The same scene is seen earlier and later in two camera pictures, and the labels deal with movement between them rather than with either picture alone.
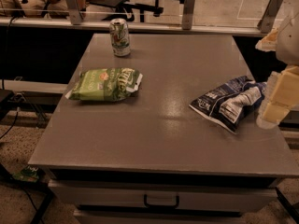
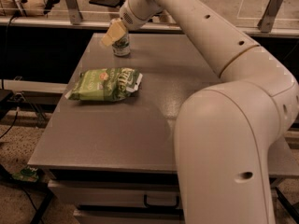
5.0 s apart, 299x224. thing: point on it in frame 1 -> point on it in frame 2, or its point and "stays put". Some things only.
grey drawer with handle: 249,195 stays put
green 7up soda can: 120,37 stays put
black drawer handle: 168,205 stays put
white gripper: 289,42 -> 132,16
